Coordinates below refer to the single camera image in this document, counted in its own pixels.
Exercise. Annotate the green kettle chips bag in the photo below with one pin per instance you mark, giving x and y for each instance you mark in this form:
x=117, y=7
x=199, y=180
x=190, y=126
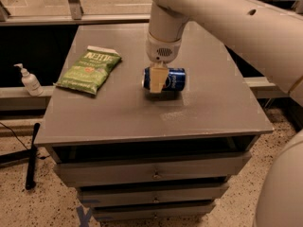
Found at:
x=90, y=70

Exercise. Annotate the grey metal railing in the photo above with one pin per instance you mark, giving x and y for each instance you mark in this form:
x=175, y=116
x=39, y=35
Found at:
x=27, y=12

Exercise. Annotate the white pump dispenser bottle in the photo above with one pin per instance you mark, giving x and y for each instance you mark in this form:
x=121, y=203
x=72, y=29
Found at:
x=30, y=81

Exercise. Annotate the grey top drawer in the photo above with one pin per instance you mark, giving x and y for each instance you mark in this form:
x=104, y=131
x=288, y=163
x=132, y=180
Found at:
x=101, y=173

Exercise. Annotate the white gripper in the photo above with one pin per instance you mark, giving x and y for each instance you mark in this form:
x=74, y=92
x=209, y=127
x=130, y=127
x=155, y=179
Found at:
x=162, y=49

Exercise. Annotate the grey middle drawer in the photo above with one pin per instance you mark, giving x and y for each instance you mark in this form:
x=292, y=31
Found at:
x=145, y=193

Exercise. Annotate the grey drawer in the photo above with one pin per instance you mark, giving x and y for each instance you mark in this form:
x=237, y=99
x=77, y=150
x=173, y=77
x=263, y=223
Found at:
x=153, y=210
x=145, y=193
x=101, y=173

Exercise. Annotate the grey drawer cabinet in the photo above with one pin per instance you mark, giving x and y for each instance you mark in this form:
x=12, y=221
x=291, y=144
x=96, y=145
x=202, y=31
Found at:
x=216, y=112

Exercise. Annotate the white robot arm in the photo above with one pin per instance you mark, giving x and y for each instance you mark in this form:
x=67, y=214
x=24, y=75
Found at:
x=271, y=40

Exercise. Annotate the black tripod leg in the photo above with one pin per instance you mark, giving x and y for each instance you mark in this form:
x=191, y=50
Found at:
x=27, y=154

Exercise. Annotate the grey bottom drawer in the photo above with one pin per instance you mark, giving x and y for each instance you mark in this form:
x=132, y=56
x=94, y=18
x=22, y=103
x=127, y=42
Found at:
x=153, y=210

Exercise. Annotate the blue pepsi can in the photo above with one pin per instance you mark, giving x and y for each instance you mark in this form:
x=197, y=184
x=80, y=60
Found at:
x=175, y=81

